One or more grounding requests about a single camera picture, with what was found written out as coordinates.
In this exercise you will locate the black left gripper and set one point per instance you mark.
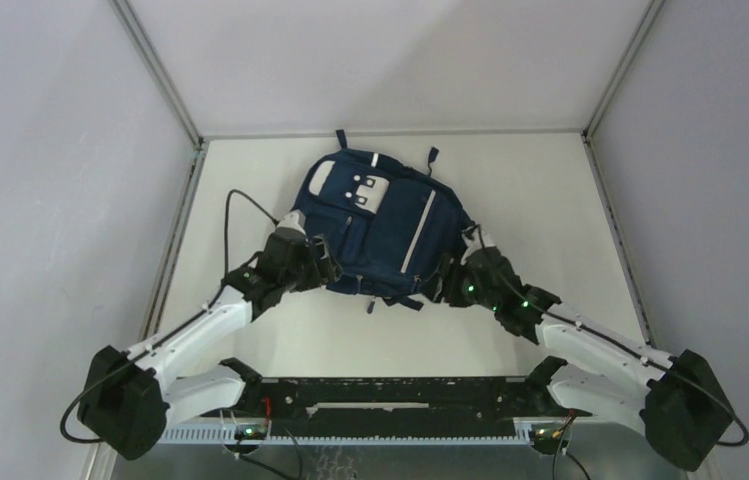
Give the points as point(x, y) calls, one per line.
point(322, 273)

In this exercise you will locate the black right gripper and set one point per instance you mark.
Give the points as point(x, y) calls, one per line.
point(450, 269)

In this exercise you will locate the navy blue student backpack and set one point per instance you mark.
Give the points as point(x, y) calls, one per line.
point(390, 227)

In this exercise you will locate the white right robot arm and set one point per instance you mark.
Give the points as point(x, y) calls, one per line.
point(675, 402)

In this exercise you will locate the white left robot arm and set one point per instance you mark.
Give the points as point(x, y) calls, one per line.
point(132, 396)

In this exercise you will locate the black mounting rail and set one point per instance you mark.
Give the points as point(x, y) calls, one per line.
point(400, 408)

